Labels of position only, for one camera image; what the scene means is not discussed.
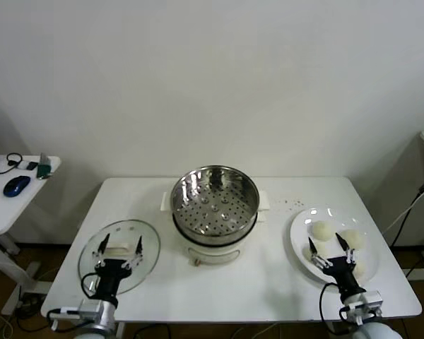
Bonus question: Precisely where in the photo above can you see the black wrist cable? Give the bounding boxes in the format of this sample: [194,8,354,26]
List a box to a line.
[81,272,102,300]
[319,281,344,333]

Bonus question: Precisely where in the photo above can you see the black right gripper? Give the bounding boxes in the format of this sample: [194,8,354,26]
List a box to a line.
[307,232,367,296]

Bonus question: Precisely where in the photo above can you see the steel steamer pot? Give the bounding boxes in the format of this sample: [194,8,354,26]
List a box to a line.
[160,189,271,266]

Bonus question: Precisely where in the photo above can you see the white steamed baozi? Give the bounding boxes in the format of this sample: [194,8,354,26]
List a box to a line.
[351,261,369,283]
[310,220,336,243]
[338,229,366,250]
[302,244,329,265]

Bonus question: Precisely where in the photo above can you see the large white plate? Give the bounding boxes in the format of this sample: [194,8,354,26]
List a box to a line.
[290,207,382,287]

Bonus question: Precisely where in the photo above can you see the white side desk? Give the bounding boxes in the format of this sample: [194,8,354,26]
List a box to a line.
[0,154,62,316]

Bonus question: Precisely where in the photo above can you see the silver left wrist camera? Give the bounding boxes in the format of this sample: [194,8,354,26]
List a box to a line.
[47,299,105,321]

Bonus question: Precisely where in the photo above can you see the stainless steel steamer basket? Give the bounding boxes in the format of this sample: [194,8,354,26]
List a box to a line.
[170,165,261,245]

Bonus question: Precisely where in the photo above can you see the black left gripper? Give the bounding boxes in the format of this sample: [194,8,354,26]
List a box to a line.
[92,232,144,302]

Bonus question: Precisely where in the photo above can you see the thin white cable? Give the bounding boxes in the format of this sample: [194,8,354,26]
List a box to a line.
[380,196,421,236]

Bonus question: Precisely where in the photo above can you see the black looped cord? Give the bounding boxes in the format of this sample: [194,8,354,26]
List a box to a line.
[0,152,24,176]

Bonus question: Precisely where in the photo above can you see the blue computer mouse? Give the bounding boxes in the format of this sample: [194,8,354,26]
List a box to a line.
[3,174,32,198]

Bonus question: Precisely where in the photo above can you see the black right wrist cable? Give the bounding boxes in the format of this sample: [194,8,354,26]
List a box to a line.
[319,281,344,333]

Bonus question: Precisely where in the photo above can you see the floor power strip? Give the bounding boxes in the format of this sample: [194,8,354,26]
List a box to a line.
[19,290,47,309]

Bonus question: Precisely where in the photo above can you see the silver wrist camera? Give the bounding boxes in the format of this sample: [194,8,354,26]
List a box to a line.
[341,290,383,321]
[47,299,105,321]

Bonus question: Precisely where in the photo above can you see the round glass pot lid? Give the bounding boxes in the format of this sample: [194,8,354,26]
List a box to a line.
[78,218,162,296]

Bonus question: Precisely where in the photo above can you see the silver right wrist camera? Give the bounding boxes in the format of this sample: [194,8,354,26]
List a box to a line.
[341,290,383,321]

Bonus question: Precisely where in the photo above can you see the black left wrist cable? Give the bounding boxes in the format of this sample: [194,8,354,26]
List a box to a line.
[81,272,102,300]

